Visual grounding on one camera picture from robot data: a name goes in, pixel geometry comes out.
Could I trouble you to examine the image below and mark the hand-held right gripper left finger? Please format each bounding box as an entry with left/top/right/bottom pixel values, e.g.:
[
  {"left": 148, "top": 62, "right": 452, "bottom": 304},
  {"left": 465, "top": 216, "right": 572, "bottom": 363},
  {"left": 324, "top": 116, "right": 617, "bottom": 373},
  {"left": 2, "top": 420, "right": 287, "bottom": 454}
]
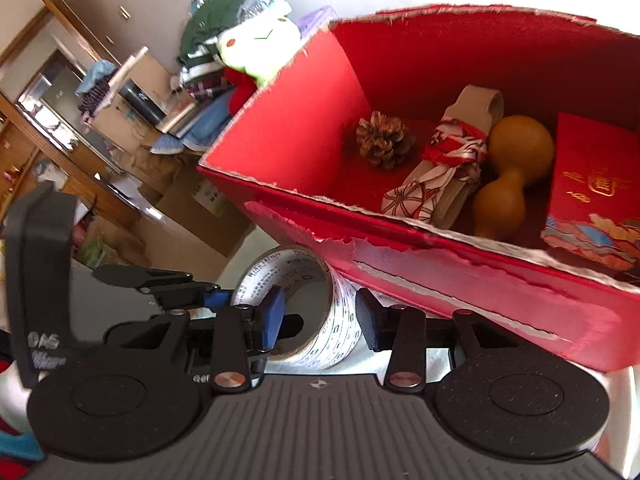
[{"left": 105, "top": 285, "right": 304, "bottom": 394}]

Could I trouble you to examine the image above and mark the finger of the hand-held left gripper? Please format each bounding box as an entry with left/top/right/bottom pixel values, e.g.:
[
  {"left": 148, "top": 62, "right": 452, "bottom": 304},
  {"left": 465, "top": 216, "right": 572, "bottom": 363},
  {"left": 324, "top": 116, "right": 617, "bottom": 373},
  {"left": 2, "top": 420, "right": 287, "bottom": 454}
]
[
  {"left": 148, "top": 282, "right": 235, "bottom": 312},
  {"left": 94, "top": 265, "right": 194, "bottom": 293}
]

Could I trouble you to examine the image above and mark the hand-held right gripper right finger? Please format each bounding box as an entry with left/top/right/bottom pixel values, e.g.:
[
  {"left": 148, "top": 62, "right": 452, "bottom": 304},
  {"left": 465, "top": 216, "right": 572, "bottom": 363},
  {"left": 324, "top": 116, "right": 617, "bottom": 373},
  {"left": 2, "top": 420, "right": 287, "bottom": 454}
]
[{"left": 355, "top": 287, "right": 522, "bottom": 394}]

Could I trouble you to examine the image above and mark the printed white tape roll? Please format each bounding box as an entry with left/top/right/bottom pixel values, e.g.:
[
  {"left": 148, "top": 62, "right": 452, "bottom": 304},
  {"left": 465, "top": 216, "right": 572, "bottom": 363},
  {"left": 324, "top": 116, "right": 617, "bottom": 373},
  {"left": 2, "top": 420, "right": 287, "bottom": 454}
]
[{"left": 231, "top": 245, "right": 364, "bottom": 372}]

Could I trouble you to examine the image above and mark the large red cardboard box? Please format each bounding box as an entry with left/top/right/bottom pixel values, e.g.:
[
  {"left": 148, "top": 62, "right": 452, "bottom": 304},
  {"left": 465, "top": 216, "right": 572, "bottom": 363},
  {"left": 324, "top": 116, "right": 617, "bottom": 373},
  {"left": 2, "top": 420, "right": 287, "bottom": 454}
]
[{"left": 197, "top": 4, "right": 640, "bottom": 374}]

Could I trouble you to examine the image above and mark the orange gourd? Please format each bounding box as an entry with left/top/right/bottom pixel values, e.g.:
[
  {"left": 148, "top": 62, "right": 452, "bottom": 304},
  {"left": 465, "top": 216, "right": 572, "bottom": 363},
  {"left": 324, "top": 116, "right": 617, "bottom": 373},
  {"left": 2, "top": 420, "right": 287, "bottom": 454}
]
[{"left": 472, "top": 115, "right": 557, "bottom": 242}]

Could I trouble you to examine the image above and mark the white desktop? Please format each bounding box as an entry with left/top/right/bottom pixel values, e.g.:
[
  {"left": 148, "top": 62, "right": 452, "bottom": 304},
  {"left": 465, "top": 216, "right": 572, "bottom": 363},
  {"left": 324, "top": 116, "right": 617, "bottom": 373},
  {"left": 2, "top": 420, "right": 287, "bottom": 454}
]
[{"left": 220, "top": 225, "right": 640, "bottom": 480}]

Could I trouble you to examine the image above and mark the brown cardboard box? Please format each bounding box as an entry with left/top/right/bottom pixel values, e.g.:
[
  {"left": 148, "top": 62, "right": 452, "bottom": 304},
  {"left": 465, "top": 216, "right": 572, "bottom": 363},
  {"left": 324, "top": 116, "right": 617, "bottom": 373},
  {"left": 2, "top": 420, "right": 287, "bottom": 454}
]
[
  {"left": 92, "top": 52, "right": 176, "bottom": 150},
  {"left": 156, "top": 162, "right": 257, "bottom": 257}
]

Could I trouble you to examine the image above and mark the wooden cabinet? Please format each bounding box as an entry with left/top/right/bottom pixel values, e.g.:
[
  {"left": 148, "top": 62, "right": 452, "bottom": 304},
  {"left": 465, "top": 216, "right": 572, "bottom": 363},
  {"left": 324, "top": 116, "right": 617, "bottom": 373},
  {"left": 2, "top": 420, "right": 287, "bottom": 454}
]
[{"left": 0, "top": 0, "right": 143, "bottom": 233}]

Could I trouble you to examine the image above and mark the red blue striped cloth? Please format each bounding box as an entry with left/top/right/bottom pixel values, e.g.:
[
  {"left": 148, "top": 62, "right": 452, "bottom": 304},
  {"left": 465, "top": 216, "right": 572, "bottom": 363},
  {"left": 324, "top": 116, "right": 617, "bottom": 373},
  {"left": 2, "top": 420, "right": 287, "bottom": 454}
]
[{"left": 0, "top": 360, "right": 47, "bottom": 463}]

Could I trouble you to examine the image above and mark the black bin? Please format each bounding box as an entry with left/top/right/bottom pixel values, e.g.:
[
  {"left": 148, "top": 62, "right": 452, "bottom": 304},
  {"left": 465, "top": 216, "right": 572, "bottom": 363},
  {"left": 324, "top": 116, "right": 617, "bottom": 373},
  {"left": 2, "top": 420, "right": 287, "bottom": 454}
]
[{"left": 117, "top": 79, "right": 167, "bottom": 127}]

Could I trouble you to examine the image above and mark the red white patterned cloth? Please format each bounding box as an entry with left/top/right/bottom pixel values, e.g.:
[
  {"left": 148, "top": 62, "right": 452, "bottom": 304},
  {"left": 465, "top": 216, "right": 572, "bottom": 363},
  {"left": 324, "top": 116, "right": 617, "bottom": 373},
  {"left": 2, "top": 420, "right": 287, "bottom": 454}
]
[{"left": 380, "top": 116, "right": 489, "bottom": 224}]

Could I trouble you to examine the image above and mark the brown pine cone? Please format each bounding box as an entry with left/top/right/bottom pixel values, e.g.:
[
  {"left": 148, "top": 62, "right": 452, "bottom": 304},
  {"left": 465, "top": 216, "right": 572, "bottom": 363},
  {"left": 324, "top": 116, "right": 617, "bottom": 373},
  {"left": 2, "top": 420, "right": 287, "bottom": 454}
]
[{"left": 355, "top": 111, "right": 417, "bottom": 171}]

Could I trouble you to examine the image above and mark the white paper roll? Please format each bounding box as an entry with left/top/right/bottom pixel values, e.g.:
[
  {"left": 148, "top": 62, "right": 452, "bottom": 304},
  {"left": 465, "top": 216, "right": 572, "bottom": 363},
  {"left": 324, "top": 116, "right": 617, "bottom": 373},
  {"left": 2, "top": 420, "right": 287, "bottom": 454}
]
[{"left": 101, "top": 46, "right": 150, "bottom": 107}]

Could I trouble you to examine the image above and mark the green plush toy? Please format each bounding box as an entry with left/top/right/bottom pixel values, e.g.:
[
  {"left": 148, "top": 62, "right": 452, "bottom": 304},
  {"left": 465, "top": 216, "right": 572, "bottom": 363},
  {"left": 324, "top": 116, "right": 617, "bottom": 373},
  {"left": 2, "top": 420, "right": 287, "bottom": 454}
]
[{"left": 212, "top": 10, "right": 302, "bottom": 87}]

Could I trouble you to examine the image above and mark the pile of folded clothes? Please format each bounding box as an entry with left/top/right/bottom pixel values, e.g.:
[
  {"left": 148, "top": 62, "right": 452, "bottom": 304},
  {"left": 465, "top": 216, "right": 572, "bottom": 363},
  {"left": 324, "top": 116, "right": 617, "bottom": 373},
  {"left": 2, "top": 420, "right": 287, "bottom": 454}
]
[{"left": 176, "top": 0, "right": 266, "bottom": 102}]

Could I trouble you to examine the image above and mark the small red gift box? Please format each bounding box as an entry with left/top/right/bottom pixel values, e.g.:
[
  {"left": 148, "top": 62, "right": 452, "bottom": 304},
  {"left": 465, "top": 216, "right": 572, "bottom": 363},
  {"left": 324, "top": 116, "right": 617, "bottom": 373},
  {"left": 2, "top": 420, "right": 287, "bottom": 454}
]
[{"left": 540, "top": 111, "right": 640, "bottom": 288}]

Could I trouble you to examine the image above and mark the purple plastic container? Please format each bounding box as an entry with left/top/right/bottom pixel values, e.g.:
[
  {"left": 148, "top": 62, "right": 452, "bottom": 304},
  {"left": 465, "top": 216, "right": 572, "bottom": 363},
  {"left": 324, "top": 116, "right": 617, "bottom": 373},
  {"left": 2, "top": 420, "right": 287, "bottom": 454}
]
[{"left": 294, "top": 5, "right": 340, "bottom": 38}]

